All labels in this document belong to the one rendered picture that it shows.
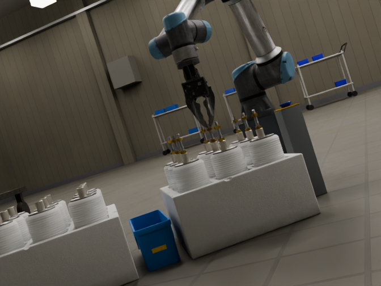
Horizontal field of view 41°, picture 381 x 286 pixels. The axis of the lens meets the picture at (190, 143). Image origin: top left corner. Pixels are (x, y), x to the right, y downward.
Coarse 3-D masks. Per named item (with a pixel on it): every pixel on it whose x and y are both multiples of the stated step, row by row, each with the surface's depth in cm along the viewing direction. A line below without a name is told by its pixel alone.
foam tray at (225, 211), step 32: (288, 160) 144; (160, 192) 176; (192, 192) 140; (224, 192) 141; (256, 192) 142; (288, 192) 144; (192, 224) 139; (224, 224) 141; (256, 224) 142; (288, 224) 144; (192, 256) 139
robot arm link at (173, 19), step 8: (168, 16) 155; (176, 16) 155; (184, 16) 157; (168, 24) 156; (176, 24) 155; (184, 24) 156; (192, 24) 159; (168, 32) 156; (176, 32) 155; (184, 32) 155; (192, 32) 159; (168, 40) 158; (176, 40) 155; (184, 40) 155; (192, 40) 157; (176, 48) 156
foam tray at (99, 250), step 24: (48, 240) 134; (72, 240) 135; (96, 240) 136; (120, 240) 137; (0, 264) 131; (24, 264) 132; (48, 264) 133; (72, 264) 134; (96, 264) 135; (120, 264) 137
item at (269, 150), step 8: (272, 136) 148; (248, 144) 150; (256, 144) 147; (264, 144) 146; (272, 144) 147; (280, 144) 149; (256, 152) 148; (264, 152) 147; (272, 152) 147; (280, 152) 148; (256, 160) 148; (264, 160) 147; (272, 160) 146
